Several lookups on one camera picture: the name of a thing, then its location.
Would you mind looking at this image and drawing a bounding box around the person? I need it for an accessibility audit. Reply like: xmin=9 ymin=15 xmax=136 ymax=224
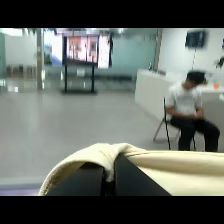
xmin=165 ymin=70 xmax=221 ymax=153

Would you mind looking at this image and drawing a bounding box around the black folding chair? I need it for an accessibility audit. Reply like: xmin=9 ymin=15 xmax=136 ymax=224
xmin=152 ymin=96 xmax=198 ymax=151

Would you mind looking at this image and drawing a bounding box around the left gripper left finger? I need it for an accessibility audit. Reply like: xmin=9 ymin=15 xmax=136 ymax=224
xmin=46 ymin=162 xmax=107 ymax=197

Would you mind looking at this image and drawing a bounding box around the beige garment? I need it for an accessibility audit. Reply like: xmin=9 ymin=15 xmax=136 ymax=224
xmin=38 ymin=142 xmax=224 ymax=197

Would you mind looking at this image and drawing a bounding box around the white counter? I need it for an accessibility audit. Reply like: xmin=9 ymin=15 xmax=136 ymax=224
xmin=134 ymin=68 xmax=224 ymax=135

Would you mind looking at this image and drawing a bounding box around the black wall screen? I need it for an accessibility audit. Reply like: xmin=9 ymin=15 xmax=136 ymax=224
xmin=184 ymin=30 xmax=207 ymax=50

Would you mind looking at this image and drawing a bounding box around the display screen on black stand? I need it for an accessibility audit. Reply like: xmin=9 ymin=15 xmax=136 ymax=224
xmin=61 ymin=32 xmax=113 ymax=95

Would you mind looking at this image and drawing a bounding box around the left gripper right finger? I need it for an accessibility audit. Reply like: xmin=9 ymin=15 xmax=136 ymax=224
xmin=113 ymin=153 xmax=172 ymax=197

